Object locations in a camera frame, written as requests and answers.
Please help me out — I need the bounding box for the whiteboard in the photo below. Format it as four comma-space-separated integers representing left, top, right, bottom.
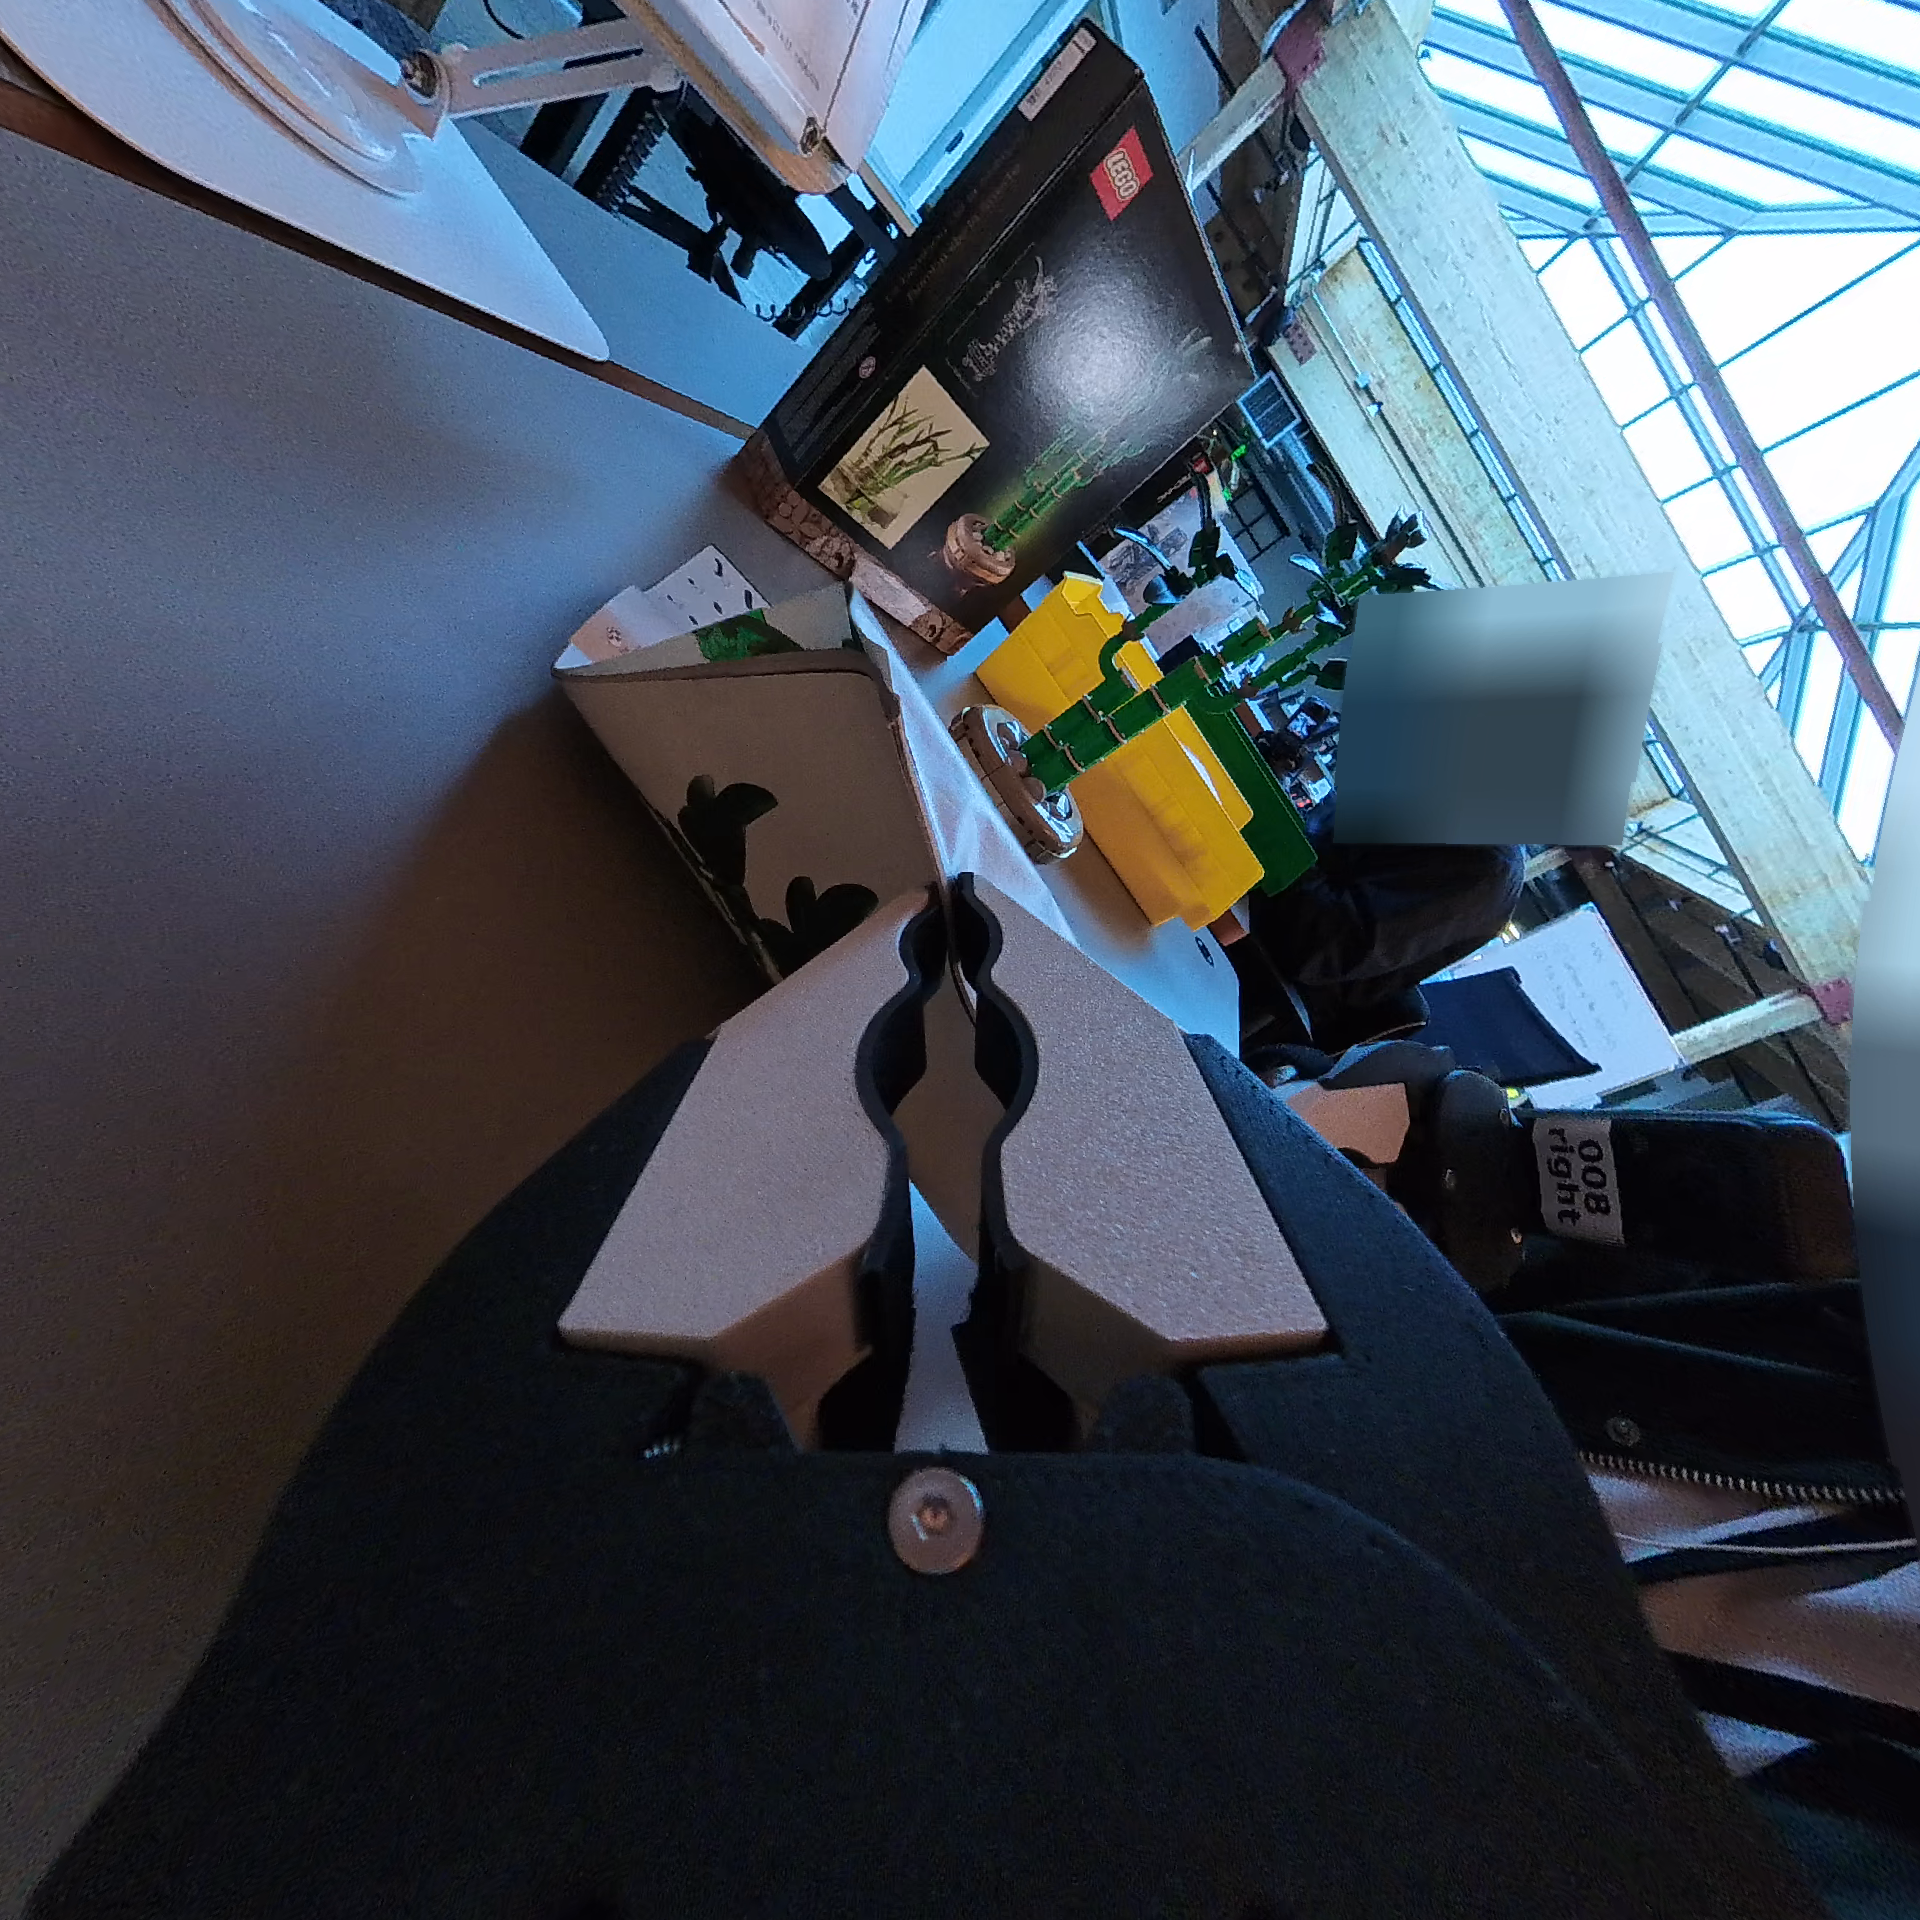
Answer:
1424, 902, 1685, 1116

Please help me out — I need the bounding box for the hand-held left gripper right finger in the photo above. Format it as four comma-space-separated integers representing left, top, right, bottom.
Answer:
948, 874, 1332, 1446

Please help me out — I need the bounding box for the white instruction booklet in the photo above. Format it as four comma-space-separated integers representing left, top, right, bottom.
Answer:
551, 546, 994, 1457

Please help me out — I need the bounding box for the yellow storage bin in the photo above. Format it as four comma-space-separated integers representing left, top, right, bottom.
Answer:
977, 574, 1264, 936

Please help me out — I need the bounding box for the green toy brick bamboo plant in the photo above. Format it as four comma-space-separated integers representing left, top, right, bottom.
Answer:
948, 515, 1432, 866

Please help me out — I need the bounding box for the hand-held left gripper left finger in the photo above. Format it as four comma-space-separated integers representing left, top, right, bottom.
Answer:
555, 882, 964, 1450

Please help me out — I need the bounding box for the black toy box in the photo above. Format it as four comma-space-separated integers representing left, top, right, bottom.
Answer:
729, 24, 1260, 657

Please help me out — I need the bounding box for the person's dark jacket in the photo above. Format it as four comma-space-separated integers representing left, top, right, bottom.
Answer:
1499, 1275, 1920, 1505

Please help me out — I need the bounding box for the green storage bin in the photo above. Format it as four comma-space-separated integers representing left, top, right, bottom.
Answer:
1185, 697, 1327, 898

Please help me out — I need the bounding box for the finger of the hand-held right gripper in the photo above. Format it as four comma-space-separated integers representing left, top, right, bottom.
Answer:
1290, 1079, 1416, 1169

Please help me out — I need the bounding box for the grey desk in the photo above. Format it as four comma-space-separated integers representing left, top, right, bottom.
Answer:
458, 113, 819, 433
0, 129, 1250, 1878

